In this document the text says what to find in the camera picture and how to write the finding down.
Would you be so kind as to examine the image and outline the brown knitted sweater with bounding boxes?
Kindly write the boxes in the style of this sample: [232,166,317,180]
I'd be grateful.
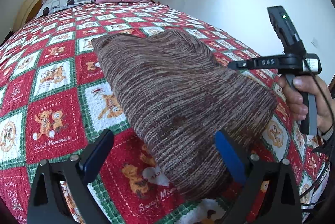
[92,29,277,200]

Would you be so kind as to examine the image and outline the right forearm sleeve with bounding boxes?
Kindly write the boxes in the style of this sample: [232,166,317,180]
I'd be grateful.
[312,126,333,157]

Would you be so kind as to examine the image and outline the red patchwork holiday quilt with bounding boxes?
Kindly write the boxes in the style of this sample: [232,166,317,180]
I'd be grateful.
[0,1,331,224]

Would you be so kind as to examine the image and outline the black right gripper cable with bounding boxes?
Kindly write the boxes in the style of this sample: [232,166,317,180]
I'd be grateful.
[299,56,335,214]

